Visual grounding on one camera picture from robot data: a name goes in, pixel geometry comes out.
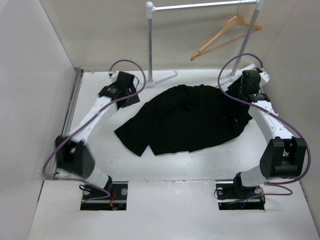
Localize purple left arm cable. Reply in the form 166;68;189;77
42;59;147;203

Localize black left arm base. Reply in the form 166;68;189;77
79;181;129;211

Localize white metal clothes rack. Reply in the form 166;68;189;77
145;0;264;88

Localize wooden clothes hanger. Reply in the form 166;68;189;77
190;2;263;62

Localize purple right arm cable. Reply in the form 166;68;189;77
216;52;312;203

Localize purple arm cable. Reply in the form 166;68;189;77
216;52;312;203
42;59;147;203

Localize black trousers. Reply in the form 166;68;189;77
114;84;252;157

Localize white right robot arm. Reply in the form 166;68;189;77
231;70;307;198

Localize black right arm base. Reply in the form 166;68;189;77
213;180;266;211

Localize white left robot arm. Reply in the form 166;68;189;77
55;71;140;200

